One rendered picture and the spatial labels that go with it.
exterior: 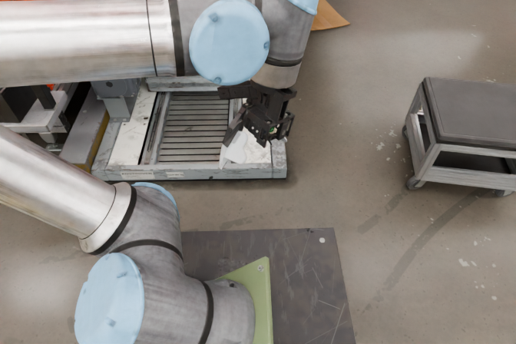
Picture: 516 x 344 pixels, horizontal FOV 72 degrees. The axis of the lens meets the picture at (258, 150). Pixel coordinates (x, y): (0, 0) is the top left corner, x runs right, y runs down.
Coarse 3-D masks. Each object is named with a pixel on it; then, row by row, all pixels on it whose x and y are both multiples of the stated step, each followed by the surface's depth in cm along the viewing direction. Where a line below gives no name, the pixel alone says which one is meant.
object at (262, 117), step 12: (252, 84) 63; (264, 96) 65; (276, 96) 62; (288, 96) 62; (240, 108) 68; (252, 108) 66; (264, 108) 66; (276, 108) 63; (252, 120) 66; (264, 120) 65; (276, 120) 64; (288, 120) 67; (252, 132) 69; (264, 132) 67; (276, 132) 69; (288, 132) 70; (264, 144) 66
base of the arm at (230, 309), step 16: (208, 288) 67; (224, 288) 69; (240, 288) 71; (208, 304) 64; (224, 304) 66; (240, 304) 67; (208, 320) 62; (224, 320) 64; (240, 320) 65; (208, 336) 62; (224, 336) 63; (240, 336) 64
